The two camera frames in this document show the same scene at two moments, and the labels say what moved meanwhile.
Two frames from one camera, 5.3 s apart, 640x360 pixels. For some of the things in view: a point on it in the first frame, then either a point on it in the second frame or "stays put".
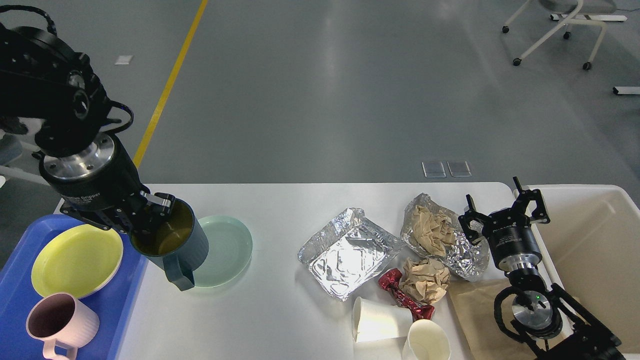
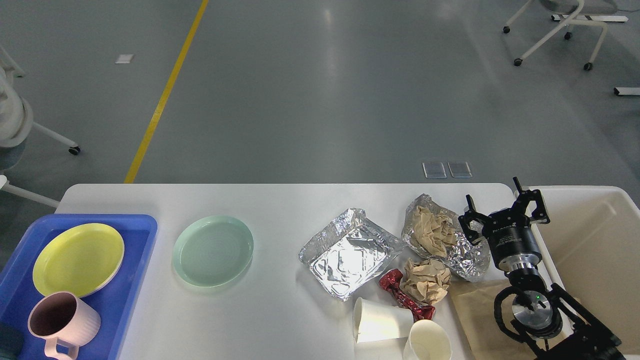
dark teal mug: (178, 243) → (11, 341)
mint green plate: (230, 250) stays put
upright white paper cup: (428, 340) stays put
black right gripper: (509, 234) stays put
